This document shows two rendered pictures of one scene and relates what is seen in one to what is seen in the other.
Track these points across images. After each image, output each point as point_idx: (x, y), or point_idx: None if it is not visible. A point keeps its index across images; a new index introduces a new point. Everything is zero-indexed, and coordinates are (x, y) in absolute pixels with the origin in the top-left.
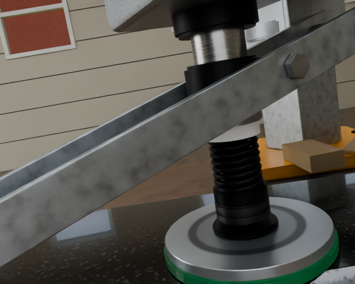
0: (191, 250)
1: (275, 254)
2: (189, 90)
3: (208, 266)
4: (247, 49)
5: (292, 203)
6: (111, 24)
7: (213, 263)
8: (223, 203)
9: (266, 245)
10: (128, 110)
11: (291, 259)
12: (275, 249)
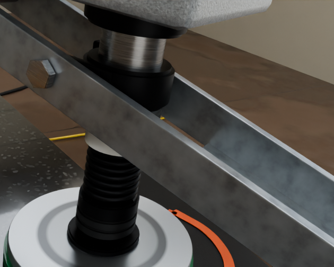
0: (170, 260)
1: (151, 210)
2: (163, 99)
3: (189, 241)
4: (36, 33)
5: (34, 208)
6: (200, 18)
7: (182, 240)
8: (137, 210)
9: (139, 216)
10: (199, 148)
11: (154, 203)
12: (143, 211)
